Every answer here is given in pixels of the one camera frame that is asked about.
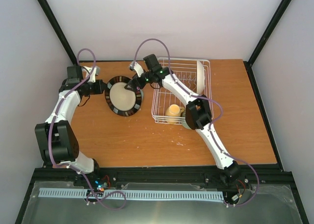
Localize light blue cable duct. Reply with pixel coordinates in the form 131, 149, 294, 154
38, 188, 224, 202

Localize black left frame post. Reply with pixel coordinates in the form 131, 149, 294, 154
37, 0, 77, 65

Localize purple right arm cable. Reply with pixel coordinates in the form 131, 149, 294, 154
134, 38, 260, 207

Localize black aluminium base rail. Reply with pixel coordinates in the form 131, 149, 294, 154
31, 167, 294, 191

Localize black right frame post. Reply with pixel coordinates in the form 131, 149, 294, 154
247, 0, 299, 67

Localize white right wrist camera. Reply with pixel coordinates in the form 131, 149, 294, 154
129, 61, 144, 77

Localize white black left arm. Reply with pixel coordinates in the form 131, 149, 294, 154
34, 66, 106, 186

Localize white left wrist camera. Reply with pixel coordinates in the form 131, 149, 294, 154
81, 66, 100, 83

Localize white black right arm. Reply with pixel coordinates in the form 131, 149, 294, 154
125, 54, 240, 185

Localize black rimmed plate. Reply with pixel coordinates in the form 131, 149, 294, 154
105, 75, 144, 117

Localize black frame post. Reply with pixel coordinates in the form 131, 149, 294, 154
247, 0, 299, 67
37, 0, 77, 65

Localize yellow mug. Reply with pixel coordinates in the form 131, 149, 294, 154
165, 104, 185, 124

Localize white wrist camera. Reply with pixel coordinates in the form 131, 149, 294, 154
129, 61, 144, 77
81, 66, 100, 83

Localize floral patterned plate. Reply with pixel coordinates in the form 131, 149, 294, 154
196, 60, 205, 95

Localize white wire dish rack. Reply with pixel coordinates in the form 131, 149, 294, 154
151, 57, 212, 125

